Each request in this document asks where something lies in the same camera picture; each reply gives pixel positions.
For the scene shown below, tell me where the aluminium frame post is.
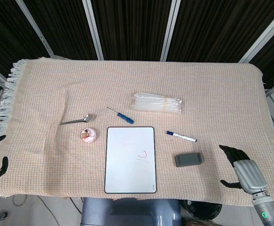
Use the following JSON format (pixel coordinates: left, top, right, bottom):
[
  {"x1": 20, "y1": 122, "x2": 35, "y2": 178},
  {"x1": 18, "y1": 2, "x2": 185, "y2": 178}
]
[
  {"x1": 82, "y1": 0, "x2": 104, "y2": 61},
  {"x1": 238, "y1": 4, "x2": 274, "y2": 64},
  {"x1": 159, "y1": 0, "x2": 182, "y2": 62},
  {"x1": 16, "y1": 0, "x2": 55, "y2": 58}
]

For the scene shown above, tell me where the black waste bin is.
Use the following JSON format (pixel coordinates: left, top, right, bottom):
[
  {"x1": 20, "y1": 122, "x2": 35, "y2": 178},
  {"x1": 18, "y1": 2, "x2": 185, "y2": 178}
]
[{"x1": 185, "y1": 200, "x2": 222, "y2": 222}]

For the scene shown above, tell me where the black pleated curtain panel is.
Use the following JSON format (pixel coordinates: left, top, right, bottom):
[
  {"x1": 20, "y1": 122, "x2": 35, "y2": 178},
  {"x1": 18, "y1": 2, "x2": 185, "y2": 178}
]
[
  {"x1": 166, "y1": 0, "x2": 274, "y2": 63},
  {"x1": 23, "y1": 0, "x2": 100, "y2": 59},
  {"x1": 249, "y1": 30, "x2": 274, "y2": 90},
  {"x1": 91, "y1": 0, "x2": 174, "y2": 62},
  {"x1": 0, "y1": 0, "x2": 52, "y2": 81}
]

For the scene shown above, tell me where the blue handled screwdriver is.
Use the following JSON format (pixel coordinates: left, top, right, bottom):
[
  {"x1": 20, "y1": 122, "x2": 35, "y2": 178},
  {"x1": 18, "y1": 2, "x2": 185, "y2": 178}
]
[{"x1": 106, "y1": 107, "x2": 134, "y2": 124}]

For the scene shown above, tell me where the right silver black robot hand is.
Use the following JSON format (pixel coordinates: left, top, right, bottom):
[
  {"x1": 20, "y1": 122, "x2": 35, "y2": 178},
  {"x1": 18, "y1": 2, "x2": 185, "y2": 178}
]
[{"x1": 219, "y1": 145, "x2": 269, "y2": 195}]

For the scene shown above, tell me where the grey robot torso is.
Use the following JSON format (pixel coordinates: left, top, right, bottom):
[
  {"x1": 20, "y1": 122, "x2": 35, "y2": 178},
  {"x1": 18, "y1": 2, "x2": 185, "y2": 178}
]
[{"x1": 80, "y1": 197, "x2": 182, "y2": 226}]

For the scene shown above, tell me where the beige waffle weave tablecloth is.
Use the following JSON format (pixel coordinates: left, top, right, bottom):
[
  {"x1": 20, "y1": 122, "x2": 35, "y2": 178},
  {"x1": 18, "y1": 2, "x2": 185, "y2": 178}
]
[{"x1": 0, "y1": 57, "x2": 274, "y2": 206}]

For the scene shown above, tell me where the metal spoon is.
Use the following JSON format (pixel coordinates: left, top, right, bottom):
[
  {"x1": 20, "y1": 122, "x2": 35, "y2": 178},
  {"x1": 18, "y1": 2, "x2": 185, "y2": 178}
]
[{"x1": 59, "y1": 114, "x2": 93, "y2": 125}]

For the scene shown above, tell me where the blue-capped white marker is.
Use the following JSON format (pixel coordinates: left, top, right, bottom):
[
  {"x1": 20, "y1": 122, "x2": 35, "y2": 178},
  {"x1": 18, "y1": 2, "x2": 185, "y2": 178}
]
[{"x1": 166, "y1": 130, "x2": 197, "y2": 143}]

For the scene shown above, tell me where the clear bag of white sticks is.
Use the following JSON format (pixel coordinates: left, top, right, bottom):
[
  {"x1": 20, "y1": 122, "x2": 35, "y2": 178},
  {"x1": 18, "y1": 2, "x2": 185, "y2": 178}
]
[{"x1": 130, "y1": 93, "x2": 183, "y2": 115}]

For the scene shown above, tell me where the grey whiteboard eraser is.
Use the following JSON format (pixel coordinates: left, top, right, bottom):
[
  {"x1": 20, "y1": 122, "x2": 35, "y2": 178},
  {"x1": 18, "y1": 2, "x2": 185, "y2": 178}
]
[{"x1": 174, "y1": 152, "x2": 204, "y2": 168}]

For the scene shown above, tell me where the small white whiteboard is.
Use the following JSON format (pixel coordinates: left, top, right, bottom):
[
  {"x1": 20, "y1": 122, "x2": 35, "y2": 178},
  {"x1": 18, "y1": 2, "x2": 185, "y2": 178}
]
[{"x1": 103, "y1": 126, "x2": 157, "y2": 194}]

